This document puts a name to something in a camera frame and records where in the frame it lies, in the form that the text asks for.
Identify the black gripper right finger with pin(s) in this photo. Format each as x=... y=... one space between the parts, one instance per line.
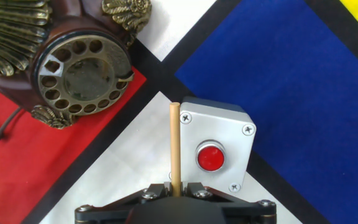
x=225 y=199

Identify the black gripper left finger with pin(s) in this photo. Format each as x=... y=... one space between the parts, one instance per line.
x=129 y=200

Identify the grey box with red button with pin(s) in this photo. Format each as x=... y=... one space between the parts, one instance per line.
x=216 y=130

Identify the thin wooden stick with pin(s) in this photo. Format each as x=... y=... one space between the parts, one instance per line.
x=175 y=149

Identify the brown brass rotary phone base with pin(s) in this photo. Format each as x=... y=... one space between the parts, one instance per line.
x=85 y=74

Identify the colourful Mondrian pattern tablecloth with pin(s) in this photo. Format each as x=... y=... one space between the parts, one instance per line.
x=291 y=93

